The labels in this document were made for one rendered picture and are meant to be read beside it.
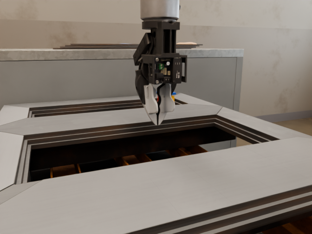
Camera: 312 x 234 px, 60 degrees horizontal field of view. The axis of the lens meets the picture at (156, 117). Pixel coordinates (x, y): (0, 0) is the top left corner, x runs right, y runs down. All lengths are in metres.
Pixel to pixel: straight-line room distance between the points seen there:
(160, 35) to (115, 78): 0.72
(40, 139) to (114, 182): 0.33
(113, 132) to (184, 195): 0.39
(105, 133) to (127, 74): 0.52
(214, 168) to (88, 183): 0.22
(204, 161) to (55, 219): 0.28
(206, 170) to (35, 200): 0.28
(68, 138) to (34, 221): 0.38
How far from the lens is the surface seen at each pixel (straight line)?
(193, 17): 3.34
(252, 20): 3.82
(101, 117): 0.85
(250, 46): 3.79
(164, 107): 0.58
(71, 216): 0.39
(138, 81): 0.56
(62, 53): 1.17
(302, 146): 0.67
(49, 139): 0.74
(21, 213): 0.41
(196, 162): 0.52
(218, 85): 1.44
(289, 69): 4.30
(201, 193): 0.42
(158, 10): 0.52
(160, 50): 0.51
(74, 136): 0.74
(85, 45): 1.28
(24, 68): 1.17
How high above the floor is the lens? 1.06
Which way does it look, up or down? 15 degrees down
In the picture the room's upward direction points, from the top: straight up
